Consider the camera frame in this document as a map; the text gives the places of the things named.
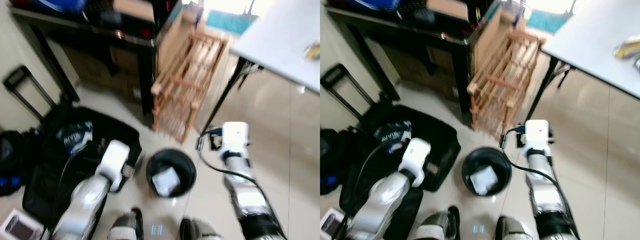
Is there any wooden slatted rack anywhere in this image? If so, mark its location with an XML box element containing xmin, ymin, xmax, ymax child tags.
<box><xmin>467</xmin><ymin>28</ymin><xmax>546</xmax><ymax>141</ymax></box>
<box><xmin>151</xmin><ymin>31</ymin><xmax>229</xmax><ymax>144</ymax></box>

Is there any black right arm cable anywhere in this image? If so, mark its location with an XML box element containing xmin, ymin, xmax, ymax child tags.
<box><xmin>196</xmin><ymin>128</ymin><xmax>263</xmax><ymax>193</ymax></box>
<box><xmin>499</xmin><ymin>126</ymin><xmax>566</xmax><ymax>201</ymax></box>

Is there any black telescopic suitcase handle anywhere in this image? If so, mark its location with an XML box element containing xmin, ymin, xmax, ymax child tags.
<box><xmin>321</xmin><ymin>63</ymin><xmax>377</xmax><ymax>121</ymax></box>
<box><xmin>2</xmin><ymin>65</ymin><xmax>57</xmax><ymax>122</ymax></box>

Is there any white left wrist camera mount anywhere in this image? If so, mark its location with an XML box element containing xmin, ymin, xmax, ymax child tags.
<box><xmin>398</xmin><ymin>138</ymin><xmax>432</xmax><ymax>189</ymax></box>
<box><xmin>95</xmin><ymin>140</ymin><xmax>131</xmax><ymax>193</ymax></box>

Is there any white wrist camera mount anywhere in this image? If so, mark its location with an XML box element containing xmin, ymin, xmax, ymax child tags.
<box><xmin>95</xmin><ymin>140</ymin><xmax>131</xmax><ymax>193</ymax></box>
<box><xmin>398</xmin><ymin>138</ymin><xmax>432</xmax><ymax>189</ymax></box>
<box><xmin>525</xmin><ymin>120</ymin><xmax>551</xmax><ymax>151</ymax></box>
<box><xmin>220</xmin><ymin>121</ymin><xmax>250</xmax><ymax>154</ymax></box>

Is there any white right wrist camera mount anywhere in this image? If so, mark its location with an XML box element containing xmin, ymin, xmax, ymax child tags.
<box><xmin>220</xmin><ymin>121</ymin><xmax>250</xmax><ymax>154</ymax></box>
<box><xmin>525</xmin><ymin>120</ymin><xmax>551</xmax><ymax>151</ymax></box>

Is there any round black rubbish bin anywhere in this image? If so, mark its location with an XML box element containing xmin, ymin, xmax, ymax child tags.
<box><xmin>145</xmin><ymin>148</ymin><xmax>197</xmax><ymax>199</ymax></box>
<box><xmin>461</xmin><ymin>146</ymin><xmax>513</xmax><ymax>197</ymax></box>

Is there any brown cardboard box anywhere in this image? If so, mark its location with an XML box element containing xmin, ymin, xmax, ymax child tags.
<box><xmin>379</xmin><ymin>44</ymin><xmax>462</xmax><ymax>101</ymax></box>
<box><xmin>59</xmin><ymin>44</ymin><xmax>142</xmax><ymax>101</ymax></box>

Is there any teal floor mat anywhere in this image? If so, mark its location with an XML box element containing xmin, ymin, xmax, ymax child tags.
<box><xmin>205</xmin><ymin>10</ymin><xmax>262</xmax><ymax>37</ymax></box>
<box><xmin>525</xmin><ymin>9</ymin><xmax>577</xmax><ymax>36</ymax></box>

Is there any white folding table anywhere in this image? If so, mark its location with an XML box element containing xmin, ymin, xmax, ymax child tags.
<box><xmin>524</xmin><ymin>0</ymin><xmax>640</xmax><ymax>122</ymax></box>
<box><xmin>195</xmin><ymin>0</ymin><xmax>321</xmax><ymax>137</ymax></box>

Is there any small tan cardboard box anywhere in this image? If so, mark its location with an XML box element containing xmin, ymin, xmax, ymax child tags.
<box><xmin>427</xmin><ymin>0</ymin><xmax>472</xmax><ymax>21</ymax></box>
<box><xmin>112</xmin><ymin>0</ymin><xmax>157</xmax><ymax>23</ymax></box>

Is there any robot right leg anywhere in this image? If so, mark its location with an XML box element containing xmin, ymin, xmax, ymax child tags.
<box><xmin>494</xmin><ymin>215</ymin><xmax>537</xmax><ymax>240</ymax></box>
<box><xmin>179</xmin><ymin>216</ymin><xmax>224</xmax><ymax>240</ymax></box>

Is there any black fabric suitcase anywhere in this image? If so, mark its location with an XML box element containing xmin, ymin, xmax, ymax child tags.
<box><xmin>22</xmin><ymin>102</ymin><xmax>143</xmax><ymax>232</ymax></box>
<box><xmin>339</xmin><ymin>102</ymin><xmax>462</xmax><ymax>240</ymax></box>

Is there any robot left leg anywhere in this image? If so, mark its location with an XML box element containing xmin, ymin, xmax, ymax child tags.
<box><xmin>414</xmin><ymin>205</ymin><xmax>462</xmax><ymax>240</ymax></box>
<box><xmin>107</xmin><ymin>207</ymin><xmax>146</xmax><ymax>240</ymax></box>

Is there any flat cardboard sheet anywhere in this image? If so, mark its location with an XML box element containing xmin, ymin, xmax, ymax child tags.
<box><xmin>472</xmin><ymin>7</ymin><xmax>519</xmax><ymax>74</ymax></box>
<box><xmin>157</xmin><ymin>7</ymin><xmax>202</xmax><ymax>77</ymax></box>

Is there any black glossy desk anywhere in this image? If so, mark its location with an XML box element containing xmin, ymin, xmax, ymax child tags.
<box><xmin>325</xmin><ymin>0</ymin><xmax>497</xmax><ymax>124</ymax></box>
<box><xmin>9</xmin><ymin>0</ymin><xmax>182</xmax><ymax>127</ymax></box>

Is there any blue round item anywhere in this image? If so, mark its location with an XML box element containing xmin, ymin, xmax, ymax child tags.
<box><xmin>29</xmin><ymin>0</ymin><xmax>89</xmax><ymax>14</ymax></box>
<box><xmin>349</xmin><ymin>0</ymin><xmax>402</xmax><ymax>12</ymax></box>

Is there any robot leg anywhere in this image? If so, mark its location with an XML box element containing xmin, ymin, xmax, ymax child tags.
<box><xmin>179</xmin><ymin>216</ymin><xmax>224</xmax><ymax>240</ymax></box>
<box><xmin>107</xmin><ymin>207</ymin><xmax>146</xmax><ymax>240</ymax></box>
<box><xmin>494</xmin><ymin>215</ymin><xmax>537</xmax><ymax>240</ymax></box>
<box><xmin>414</xmin><ymin>205</ymin><xmax>462</xmax><ymax>240</ymax></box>

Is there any black blue backpack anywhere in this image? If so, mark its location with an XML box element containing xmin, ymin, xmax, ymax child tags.
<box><xmin>0</xmin><ymin>129</ymin><xmax>32</xmax><ymax>197</ymax></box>
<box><xmin>320</xmin><ymin>128</ymin><xmax>347</xmax><ymax>197</ymax></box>

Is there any black printed plastic bag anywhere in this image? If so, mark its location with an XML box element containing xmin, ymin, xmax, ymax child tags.
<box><xmin>372</xmin><ymin>120</ymin><xmax>414</xmax><ymax>151</ymax></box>
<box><xmin>55</xmin><ymin>120</ymin><xmax>95</xmax><ymax>152</ymax></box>

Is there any white crumpled trash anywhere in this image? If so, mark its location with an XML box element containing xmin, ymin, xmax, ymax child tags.
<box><xmin>151</xmin><ymin>166</ymin><xmax>182</xmax><ymax>197</ymax></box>
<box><xmin>470</xmin><ymin>165</ymin><xmax>500</xmax><ymax>196</ymax></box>

